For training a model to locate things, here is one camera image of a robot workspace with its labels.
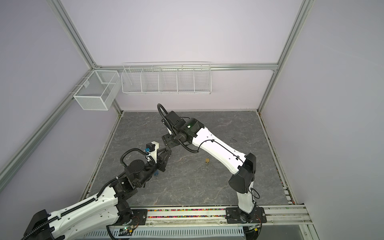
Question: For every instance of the white mesh box basket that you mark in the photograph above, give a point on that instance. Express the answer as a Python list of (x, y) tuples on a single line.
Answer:
[(99, 90)]

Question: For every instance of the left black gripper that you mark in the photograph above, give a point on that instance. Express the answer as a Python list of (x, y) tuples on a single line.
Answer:
[(162, 162)]

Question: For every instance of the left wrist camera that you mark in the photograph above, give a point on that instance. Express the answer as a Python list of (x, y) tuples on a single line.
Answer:
[(151, 152)]

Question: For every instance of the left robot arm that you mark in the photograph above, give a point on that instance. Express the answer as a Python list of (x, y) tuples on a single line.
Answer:
[(116, 192)]

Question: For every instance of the white vented cable duct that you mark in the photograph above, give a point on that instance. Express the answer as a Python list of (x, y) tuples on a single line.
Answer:
[(177, 233)]

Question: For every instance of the white wire shelf basket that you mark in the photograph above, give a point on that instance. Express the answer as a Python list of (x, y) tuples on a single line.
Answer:
[(167, 78)]

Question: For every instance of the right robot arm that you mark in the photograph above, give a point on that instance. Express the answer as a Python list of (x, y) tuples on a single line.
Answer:
[(194, 136)]

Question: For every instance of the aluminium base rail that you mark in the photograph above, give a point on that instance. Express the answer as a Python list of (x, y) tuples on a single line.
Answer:
[(181, 216)]

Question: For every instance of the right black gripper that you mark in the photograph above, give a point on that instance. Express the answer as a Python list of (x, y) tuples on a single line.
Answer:
[(168, 140)]

